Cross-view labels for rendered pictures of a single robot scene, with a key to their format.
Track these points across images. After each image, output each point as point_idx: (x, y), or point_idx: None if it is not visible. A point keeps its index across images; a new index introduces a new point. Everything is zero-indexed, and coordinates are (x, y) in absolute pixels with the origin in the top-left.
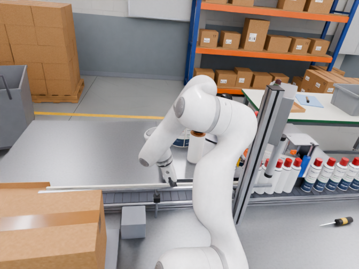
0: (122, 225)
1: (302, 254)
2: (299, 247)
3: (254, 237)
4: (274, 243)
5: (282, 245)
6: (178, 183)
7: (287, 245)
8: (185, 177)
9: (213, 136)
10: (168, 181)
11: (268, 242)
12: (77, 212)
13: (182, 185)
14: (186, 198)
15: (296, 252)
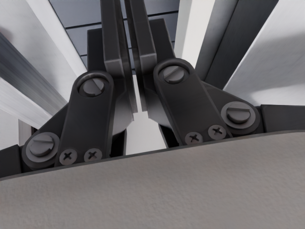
0: None
1: (1, 145)
2: (16, 143)
3: (0, 116)
4: (5, 131)
5: (7, 135)
6: (194, 24)
7: (11, 137)
8: (285, 11)
9: None
10: (57, 150)
11: (1, 127)
12: None
13: (180, 37)
14: (84, 23)
15: (0, 142)
